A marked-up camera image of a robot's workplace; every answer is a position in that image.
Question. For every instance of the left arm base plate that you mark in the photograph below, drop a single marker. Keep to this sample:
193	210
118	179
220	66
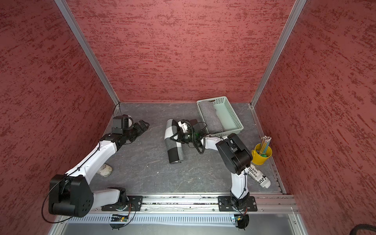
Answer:
132	203

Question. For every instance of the black white checkered scarf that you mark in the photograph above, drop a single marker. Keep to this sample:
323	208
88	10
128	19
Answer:
174	147

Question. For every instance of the yellow pencil cup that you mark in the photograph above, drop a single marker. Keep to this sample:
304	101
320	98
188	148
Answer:
260	158

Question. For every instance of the grey knitted scarf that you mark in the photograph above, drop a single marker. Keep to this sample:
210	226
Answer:
210	117

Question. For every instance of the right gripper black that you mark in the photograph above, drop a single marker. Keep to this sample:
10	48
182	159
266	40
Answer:
180	135

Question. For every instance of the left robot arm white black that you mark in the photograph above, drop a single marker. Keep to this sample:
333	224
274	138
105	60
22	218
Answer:
70	194

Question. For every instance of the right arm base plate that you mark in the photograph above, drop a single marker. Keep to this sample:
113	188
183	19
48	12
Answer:
232	204

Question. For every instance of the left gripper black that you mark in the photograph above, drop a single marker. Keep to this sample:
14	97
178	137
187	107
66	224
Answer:
139	129

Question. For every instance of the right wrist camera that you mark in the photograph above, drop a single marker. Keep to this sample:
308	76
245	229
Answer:
185	126

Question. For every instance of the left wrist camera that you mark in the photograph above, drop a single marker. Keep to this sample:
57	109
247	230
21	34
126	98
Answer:
121	124

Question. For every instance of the aluminium front rail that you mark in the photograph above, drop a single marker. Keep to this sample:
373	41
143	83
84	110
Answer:
269	203

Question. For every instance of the crumpled beige cloth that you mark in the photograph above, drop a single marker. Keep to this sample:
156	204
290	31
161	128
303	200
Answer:
105	170

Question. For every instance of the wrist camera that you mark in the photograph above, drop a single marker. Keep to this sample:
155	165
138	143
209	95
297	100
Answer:
121	124
185	126

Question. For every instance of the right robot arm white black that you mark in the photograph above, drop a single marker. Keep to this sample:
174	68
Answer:
235	155

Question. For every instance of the white printed cup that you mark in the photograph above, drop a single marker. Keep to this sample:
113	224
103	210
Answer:
259	177

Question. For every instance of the light green plastic basket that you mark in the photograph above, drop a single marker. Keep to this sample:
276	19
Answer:
229	119

